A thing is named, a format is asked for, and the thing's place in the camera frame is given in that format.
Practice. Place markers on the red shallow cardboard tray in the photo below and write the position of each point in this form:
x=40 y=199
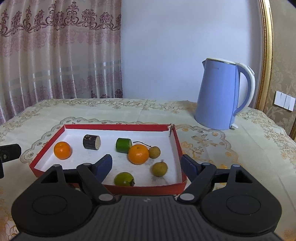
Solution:
x=77 y=144

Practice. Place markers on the gold headboard frame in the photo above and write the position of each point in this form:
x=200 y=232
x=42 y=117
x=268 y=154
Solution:
x=277 y=64

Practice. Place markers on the small brown longan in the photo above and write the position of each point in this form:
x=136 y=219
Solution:
x=154 y=152

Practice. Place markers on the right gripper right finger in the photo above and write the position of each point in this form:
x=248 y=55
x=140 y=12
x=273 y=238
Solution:
x=204 y=176

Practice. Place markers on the white wall switch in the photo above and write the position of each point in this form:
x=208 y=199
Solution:
x=284 y=101

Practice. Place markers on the orange mandarin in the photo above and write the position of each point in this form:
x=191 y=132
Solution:
x=62 y=150
x=138 y=154

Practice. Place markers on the dark sugarcane piece in tray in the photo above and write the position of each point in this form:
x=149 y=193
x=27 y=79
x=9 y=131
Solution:
x=91 y=142

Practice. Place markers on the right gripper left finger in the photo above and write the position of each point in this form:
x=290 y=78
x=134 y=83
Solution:
x=84 y=183

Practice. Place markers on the yellowish longan fruit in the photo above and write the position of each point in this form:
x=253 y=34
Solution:
x=159 y=169

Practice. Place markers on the left orange mandarin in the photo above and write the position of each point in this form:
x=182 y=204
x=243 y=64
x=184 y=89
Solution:
x=62 y=150

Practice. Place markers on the green cucumber piece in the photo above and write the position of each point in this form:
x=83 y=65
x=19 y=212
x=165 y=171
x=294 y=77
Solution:
x=123 y=145

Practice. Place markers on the pink patterned curtain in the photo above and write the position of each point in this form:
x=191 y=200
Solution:
x=58 y=50

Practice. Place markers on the right orange mandarin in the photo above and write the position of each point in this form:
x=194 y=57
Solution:
x=138 y=154

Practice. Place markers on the green tomato in tray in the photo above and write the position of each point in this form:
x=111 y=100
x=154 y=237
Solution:
x=124 y=179

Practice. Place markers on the embroidered beige tablecloth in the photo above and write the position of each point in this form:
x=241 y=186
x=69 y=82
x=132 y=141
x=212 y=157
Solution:
x=258 y=144

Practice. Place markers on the blue electric kettle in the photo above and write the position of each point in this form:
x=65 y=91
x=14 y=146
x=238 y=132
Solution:
x=217 y=104

